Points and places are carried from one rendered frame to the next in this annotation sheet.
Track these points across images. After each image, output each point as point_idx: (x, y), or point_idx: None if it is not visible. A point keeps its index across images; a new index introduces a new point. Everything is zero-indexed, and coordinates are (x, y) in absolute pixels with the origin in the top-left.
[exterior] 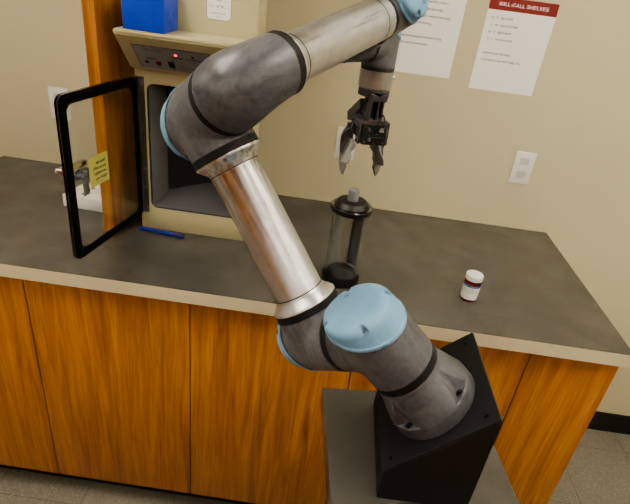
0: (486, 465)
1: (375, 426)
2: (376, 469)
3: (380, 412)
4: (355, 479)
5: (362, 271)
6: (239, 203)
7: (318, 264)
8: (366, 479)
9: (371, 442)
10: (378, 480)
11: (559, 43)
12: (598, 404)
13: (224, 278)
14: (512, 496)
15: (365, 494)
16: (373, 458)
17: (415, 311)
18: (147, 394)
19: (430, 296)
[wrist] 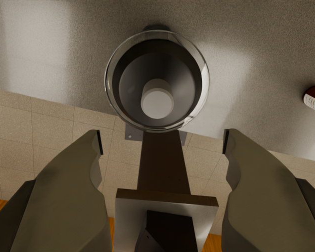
0: (196, 239)
1: (142, 227)
2: (137, 241)
3: (139, 246)
4: (126, 241)
5: (197, 28)
6: None
7: (131, 6)
8: (131, 241)
9: (139, 228)
10: (135, 250)
11: None
12: None
13: None
14: (199, 250)
15: (129, 246)
16: (138, 234)
17: (228, 120)
18: None
19: (264, 92)
